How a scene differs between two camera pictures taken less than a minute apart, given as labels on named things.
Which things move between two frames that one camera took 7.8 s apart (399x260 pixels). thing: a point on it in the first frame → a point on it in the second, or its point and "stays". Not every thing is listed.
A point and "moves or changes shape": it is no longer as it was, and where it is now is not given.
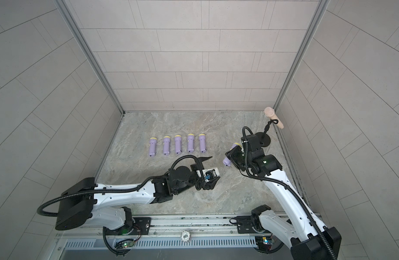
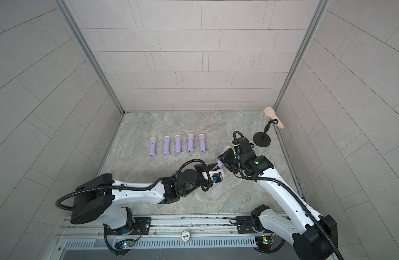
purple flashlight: (178, 140) stays
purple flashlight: (226, 161) moves or changes shape
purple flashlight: (191, 139) stays
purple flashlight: (152, 148) stays
